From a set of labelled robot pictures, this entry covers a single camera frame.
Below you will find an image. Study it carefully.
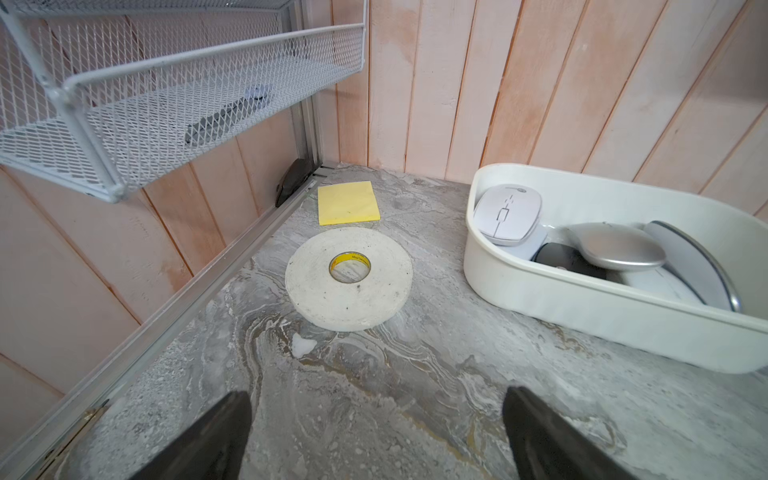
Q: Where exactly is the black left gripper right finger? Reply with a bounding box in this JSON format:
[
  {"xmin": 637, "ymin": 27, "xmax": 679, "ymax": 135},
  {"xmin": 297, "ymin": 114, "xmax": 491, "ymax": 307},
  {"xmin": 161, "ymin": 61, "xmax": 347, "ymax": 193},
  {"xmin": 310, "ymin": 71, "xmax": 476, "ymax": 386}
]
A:
[{"xmin": 502, "ymin": 386, "xmax": 633, "ymax": 480}]

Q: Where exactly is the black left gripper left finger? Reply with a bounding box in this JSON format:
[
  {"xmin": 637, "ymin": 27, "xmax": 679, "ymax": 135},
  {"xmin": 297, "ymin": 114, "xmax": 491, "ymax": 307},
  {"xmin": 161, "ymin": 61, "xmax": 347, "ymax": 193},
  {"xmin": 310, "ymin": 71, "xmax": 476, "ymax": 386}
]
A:
[{"xmin": 133, "ymin": 391, "xmax": 252, "ymax": 479}]

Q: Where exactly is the white plastic storage box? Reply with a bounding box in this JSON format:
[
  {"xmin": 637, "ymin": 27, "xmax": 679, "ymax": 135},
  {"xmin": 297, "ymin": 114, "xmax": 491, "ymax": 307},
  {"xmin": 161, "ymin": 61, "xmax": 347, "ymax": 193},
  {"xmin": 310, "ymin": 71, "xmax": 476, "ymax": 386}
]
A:
[{"xmin": 464, "ymin": 163, "xmax": 767, "ymax": 374}]

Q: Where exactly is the silver computer mouse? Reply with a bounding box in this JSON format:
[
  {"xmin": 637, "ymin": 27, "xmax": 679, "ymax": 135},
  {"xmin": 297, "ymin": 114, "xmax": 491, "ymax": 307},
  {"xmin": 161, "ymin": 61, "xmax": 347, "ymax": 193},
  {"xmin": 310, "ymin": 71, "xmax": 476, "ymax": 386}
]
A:
[{"xmin": 565, "ymin": 222, "xmax": 667, "ymax": 271}]

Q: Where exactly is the white silver mouse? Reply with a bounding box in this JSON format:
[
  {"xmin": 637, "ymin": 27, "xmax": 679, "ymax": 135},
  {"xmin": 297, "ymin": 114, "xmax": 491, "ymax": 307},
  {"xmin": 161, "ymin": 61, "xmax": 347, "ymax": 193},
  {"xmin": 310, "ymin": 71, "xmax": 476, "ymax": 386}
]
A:
[{"xmin": 607, "ymin": 220, "xmax": 742, "ymax": 313}]

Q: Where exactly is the white computer mouse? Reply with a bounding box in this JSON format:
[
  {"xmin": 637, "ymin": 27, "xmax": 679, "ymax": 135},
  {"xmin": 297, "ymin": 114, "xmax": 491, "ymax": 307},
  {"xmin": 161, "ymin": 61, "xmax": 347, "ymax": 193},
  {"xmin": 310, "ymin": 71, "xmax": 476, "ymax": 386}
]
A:
[{"xmin": 472, "ymin": 184, "xmax": 543, "ymax": 247}]

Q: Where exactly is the white tape roll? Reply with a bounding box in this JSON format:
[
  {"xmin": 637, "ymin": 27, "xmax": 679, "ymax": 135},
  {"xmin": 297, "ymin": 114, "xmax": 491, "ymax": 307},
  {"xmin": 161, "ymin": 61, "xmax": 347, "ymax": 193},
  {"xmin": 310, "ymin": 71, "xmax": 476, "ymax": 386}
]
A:
[{"xmin": 285, "ymin": 227, "xmax": 414, "ymax": 332}]

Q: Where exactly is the yellow sticky note pad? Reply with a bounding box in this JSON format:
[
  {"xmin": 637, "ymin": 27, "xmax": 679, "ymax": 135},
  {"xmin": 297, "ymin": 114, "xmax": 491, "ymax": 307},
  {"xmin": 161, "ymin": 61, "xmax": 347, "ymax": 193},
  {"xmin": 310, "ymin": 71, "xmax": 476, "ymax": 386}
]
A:
[{"xmin": 317, "ymin": 181, "xmax": 381, "ymax": 226}]

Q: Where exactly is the black corner bracket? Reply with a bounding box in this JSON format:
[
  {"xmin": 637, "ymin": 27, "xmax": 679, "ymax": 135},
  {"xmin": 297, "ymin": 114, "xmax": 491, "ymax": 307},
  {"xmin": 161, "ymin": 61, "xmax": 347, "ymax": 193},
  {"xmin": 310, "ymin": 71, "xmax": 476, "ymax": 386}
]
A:
[{"xmin": 275, "ymin": 158, "xmax": 317, "ymax": 208}]

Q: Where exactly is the white wire mesh shelf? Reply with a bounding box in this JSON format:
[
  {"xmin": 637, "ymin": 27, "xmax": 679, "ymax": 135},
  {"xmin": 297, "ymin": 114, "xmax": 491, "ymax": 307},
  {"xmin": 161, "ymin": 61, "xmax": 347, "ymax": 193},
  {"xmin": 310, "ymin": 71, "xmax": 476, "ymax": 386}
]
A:
[{"xmin": 1, "ymin": 1, "xmax": 367, "ymax": 203}]

